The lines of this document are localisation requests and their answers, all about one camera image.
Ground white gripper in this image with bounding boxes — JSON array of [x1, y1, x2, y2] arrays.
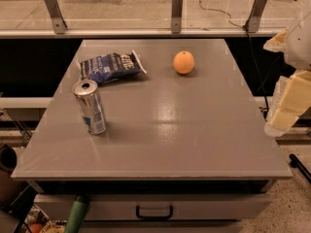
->
[[263, 9, 311, 137]]

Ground silver blue redbull can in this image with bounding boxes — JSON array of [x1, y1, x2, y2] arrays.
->
[[72, 79, 107, 135]]

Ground black stand leg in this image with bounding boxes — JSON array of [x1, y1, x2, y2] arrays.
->
[[289, 153, 311, 183]]

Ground orange fruit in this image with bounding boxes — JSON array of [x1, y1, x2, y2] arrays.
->
[[173, 51, 195, 75]]

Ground blue chip bag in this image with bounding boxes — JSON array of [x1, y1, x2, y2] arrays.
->
[[80, 50, 147, 84]]

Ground green bottle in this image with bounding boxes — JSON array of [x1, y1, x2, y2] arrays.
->
[[64, 194, 89, 233]]

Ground small orange ball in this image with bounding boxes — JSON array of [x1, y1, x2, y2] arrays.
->
[[28, 223, 43, 233]]

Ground right metal bracket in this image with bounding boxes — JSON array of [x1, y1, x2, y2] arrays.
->
[[244, 0, 267, 33]]

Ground metal bracket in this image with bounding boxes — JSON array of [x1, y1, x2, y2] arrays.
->
[[244, 0, 267, 33], [44, 0, 67, 34], [171, 0, 183, 34]]

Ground middle metal bracket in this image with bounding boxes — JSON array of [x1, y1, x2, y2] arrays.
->
[[171, 0, 183, 34]]

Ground grey drawer with black handle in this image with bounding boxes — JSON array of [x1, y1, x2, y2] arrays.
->
[[33, 193, 273, 221]]

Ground left metal bracket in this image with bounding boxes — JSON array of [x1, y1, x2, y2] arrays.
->
[[44, 0, 67, 34]]

